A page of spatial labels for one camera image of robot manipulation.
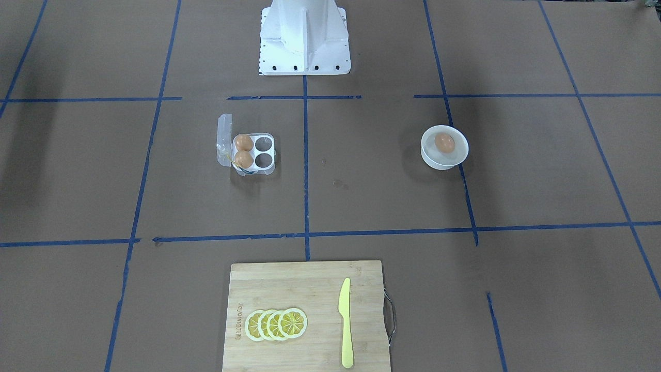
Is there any brown egg from bowl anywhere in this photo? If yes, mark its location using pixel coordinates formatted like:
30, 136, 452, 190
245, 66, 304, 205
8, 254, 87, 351
434, 133, 455, 154

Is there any clear plastic egg box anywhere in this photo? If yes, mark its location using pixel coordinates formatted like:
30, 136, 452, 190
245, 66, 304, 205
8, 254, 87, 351
216, 114, 276, 176

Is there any brown egg front in box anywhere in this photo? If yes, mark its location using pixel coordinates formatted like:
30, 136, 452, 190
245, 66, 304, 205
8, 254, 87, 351
233, 150, 254, 169

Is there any brown egg in box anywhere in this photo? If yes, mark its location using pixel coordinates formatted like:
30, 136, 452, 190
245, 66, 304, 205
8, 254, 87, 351
234, 134, 255, 151
233, 150, 254, 169

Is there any brown egg rear in box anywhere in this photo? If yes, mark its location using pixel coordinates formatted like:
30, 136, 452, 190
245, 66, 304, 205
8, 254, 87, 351
234, 134, 255, 151

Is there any bamboo cutting board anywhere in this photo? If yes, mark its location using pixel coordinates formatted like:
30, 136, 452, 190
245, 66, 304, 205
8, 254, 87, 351
222, 260, 391, 371

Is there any white round bowl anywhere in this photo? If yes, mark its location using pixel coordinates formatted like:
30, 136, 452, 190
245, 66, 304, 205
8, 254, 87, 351
420, 125, 469, 171

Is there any lemon slice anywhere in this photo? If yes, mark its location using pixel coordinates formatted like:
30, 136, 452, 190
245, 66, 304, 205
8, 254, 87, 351
278, 307, 308, 339
257, 309, 276, 341
245, 310, 265, 342
266, 310, 287, 341

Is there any yellow plastic knife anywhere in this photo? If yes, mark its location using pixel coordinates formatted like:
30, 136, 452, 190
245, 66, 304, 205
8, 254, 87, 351
338, 277, 354, 369

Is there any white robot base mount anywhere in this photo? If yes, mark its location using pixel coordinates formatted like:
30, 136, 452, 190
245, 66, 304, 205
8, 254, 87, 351
258, 1, 352, 76

